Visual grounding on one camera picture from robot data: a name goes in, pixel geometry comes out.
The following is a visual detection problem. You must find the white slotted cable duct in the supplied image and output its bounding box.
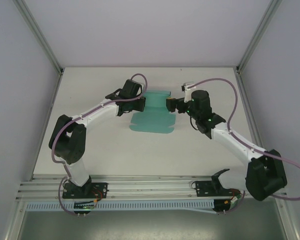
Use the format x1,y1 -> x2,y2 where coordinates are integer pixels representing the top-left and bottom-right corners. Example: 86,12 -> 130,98
26,198 -> 217,213

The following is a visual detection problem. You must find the aluminium frame post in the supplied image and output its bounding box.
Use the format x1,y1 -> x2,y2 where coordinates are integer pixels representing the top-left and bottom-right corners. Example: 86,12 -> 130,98
235,0 -> 284,74
13,0 -> 65,76

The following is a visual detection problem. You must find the teal cardboard box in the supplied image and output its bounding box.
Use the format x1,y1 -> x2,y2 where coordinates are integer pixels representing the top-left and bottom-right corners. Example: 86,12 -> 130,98
129,89 -> 176,135

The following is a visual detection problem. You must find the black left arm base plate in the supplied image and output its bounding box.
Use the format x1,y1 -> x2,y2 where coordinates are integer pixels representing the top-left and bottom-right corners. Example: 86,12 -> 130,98
62,181 -> 108,200

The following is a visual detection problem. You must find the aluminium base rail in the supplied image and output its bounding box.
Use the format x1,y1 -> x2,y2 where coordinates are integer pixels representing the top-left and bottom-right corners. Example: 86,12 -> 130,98
14,174 -> 288,201

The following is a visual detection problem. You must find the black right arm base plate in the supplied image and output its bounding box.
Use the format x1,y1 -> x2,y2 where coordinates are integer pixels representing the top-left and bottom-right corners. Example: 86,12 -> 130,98
193,180 -> 242,198

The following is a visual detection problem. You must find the aluminium table side rail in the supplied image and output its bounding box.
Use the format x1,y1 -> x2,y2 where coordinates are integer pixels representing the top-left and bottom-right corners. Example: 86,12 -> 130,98
234,71 -> 272,177
29,73 -> 64,181

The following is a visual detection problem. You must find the black cable bracket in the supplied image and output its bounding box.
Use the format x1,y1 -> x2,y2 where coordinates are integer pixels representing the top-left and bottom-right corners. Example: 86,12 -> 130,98
73,201 -> 95,218
213,198 -> 238,216

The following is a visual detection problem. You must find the aluminium frame leg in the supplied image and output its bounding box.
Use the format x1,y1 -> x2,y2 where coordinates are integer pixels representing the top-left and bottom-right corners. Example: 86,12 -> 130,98
276,197 -> 300,240
3,199 -> 25,240

